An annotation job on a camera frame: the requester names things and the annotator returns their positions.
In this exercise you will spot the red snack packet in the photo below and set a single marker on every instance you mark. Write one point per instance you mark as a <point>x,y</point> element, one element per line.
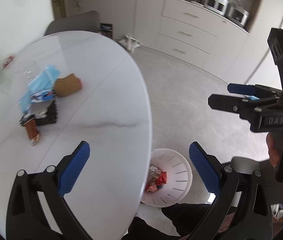
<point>162,179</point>

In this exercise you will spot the white tote bag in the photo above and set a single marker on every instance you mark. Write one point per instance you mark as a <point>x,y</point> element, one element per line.
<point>130,43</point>

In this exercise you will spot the white red medicine box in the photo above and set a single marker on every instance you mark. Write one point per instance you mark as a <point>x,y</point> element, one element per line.
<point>153,174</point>

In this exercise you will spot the beige drawer cabinet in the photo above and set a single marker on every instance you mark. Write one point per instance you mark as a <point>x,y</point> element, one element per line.
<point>198,36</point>

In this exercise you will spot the brown paper bag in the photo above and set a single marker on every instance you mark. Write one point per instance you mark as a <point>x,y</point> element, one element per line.
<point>68,85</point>

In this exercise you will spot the white trash basket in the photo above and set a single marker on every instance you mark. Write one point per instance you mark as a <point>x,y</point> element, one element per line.
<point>179,178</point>

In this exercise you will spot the blue surgical mask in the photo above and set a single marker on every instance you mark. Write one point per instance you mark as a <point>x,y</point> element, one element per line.
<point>45,80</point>

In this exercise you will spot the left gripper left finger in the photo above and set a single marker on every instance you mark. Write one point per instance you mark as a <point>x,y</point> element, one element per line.
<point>25,218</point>

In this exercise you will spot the grey dining chair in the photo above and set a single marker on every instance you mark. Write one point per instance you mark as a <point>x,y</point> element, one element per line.
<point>87,21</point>

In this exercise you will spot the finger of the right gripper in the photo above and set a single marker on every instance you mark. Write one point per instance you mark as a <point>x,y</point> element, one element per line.
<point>241,89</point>
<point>232,104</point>

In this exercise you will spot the black foam net sleeve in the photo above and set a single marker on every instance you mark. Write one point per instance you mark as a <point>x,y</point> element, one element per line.
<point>52,112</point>

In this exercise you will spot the white printed paper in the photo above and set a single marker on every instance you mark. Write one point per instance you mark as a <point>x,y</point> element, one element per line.
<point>42,114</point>

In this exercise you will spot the blue printed carton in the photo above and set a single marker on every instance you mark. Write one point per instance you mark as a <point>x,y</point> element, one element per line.
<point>42,96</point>

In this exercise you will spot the white microwave oven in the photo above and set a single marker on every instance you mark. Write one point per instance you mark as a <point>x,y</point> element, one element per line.
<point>217,6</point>

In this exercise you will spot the gold foil wrapper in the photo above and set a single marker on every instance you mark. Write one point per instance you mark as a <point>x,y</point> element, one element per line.
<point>28,122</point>

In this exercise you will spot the pink paper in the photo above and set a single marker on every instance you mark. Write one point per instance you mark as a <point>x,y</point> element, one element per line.
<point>151,188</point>

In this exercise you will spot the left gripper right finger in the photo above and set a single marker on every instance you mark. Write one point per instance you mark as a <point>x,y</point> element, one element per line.
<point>240,210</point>

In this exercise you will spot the clear packet red label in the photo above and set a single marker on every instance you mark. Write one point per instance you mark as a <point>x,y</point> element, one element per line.
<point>7,61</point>

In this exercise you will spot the silver toaster oven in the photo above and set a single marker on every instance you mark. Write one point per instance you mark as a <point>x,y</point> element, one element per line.
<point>237,14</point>

